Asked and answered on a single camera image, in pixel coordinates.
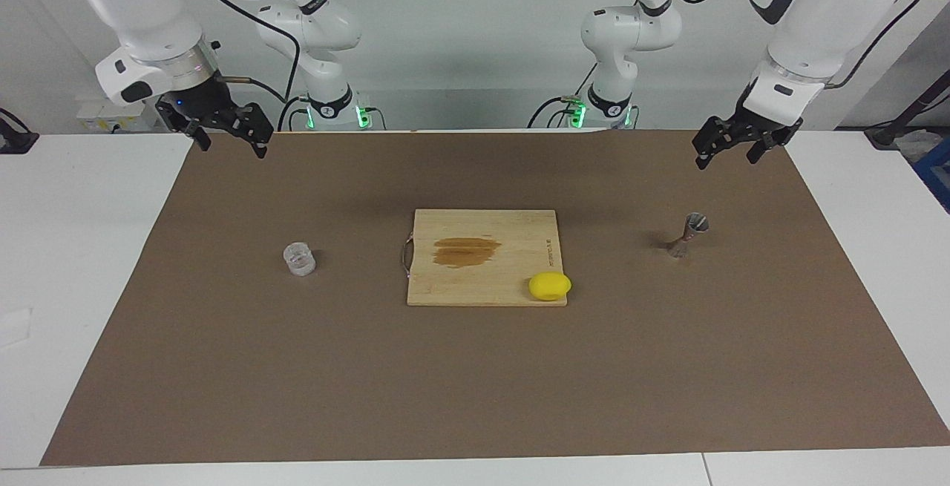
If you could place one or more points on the white paper sticker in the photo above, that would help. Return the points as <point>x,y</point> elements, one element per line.
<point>15,329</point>

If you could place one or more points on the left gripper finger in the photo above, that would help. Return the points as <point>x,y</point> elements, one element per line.
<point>714,136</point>
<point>766,145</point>

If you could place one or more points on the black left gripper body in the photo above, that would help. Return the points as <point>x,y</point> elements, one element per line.
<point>757,126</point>

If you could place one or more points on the yellow lemon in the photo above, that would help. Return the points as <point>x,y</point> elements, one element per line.
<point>550,286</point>

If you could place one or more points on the wooden cutting board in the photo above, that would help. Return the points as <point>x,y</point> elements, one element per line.
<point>482,286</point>

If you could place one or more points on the steel jigger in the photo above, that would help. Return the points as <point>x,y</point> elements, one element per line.
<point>694,225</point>

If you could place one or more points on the white socket box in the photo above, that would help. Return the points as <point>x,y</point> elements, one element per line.
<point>96,119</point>

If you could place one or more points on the clear glass cup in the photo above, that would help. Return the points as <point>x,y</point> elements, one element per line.
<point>299,260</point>

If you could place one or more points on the brown table mat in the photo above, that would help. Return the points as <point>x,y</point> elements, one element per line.
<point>475,382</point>

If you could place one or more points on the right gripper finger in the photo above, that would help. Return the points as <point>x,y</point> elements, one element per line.
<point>256,122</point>
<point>199,133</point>

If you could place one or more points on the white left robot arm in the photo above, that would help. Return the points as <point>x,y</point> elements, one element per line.
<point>824,18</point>

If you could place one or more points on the black table clamp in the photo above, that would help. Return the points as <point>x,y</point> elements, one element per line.
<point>15,141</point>

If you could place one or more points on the black stand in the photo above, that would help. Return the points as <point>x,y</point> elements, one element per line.
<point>887,133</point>

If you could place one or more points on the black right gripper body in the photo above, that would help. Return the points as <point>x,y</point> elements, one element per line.
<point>204,100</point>

